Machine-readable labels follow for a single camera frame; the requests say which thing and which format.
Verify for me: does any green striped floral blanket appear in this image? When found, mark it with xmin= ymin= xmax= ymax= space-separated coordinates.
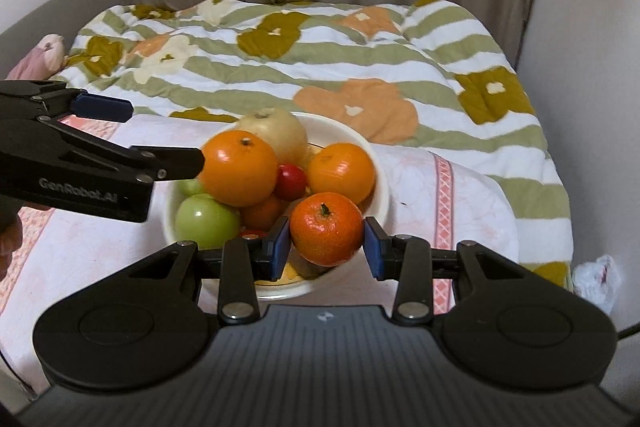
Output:
xmin=47 ymin=0 xmax=573 ymax=290

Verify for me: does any yellow red apple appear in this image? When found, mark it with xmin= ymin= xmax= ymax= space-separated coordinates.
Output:
xmin=234 ymin=108 xmax=309 ymax=168

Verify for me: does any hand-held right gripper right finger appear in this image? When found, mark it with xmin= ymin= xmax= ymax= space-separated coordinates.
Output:
xmin=363 ymin=216 xmax=538 ymax=326

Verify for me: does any pink floral tablecloth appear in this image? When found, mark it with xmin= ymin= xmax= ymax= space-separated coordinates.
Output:
xmin=0 ymin=114 xmax=521 ymax=395

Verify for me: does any white plastic bag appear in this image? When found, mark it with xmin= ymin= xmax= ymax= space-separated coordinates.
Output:
xmin=571 ymin=254 xmax=621 ymax=315

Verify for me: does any medium orange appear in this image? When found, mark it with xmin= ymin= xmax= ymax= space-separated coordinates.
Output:
xmin=306 ymin=143 xmax=376 ymax=206

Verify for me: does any small tangerine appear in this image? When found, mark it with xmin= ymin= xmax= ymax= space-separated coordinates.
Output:
xmin=241 ymin=193 xmax=288 ymax=232

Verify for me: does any grey upholstered headboard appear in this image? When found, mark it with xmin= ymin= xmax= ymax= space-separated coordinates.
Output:
xmin=0 ymin=0 xmax=115 ymax=80

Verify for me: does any green apple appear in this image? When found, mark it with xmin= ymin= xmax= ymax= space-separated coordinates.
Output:
xmin=175 ymin=193 xmax=242 ymax=251

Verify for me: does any small red tomato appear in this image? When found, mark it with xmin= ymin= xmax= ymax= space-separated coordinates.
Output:
xmin=274 ymin=164 xmax=308 ymax=202

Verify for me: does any large orange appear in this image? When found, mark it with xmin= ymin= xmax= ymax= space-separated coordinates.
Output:
xmin=198 ymin=130 xmax=279 ymax=208

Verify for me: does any cream oval bowl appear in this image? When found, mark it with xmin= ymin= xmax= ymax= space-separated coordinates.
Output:
xmin=164 ymin=112 xmax=391 ymax=300

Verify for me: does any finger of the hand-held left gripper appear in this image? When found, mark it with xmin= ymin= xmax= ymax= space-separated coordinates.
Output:
xmin=35 ymin=116 xmax=206 ymax=184
xmin=0 ymin=79 xmax=134 ymax=124

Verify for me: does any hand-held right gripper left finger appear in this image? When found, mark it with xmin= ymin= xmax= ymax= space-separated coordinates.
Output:
xmin=127 ymin=216 xmax=292 ymax=326

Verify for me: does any pink plush toy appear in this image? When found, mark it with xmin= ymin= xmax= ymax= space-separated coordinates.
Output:
xmin=5 ymin=33 xmax=69 ymax=80

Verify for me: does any medium tangerine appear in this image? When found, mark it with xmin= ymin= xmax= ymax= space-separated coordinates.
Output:
xmin=290 ymin=192 xmax=364 ymax=268

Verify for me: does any person's left hand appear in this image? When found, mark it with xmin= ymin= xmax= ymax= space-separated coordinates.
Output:
xmin=0 ymin=206 xmax=24 ymax=282

